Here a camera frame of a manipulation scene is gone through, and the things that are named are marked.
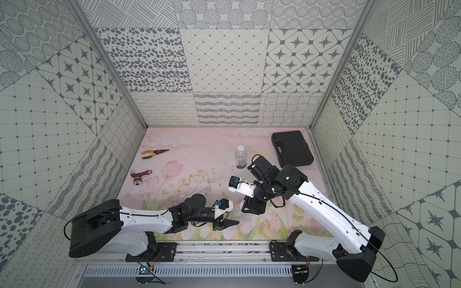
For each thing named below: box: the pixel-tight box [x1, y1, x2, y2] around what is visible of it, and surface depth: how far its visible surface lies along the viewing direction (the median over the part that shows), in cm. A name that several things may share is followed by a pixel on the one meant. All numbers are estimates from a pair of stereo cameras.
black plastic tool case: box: [271, 130, 314, 168], surface depth 109 cm
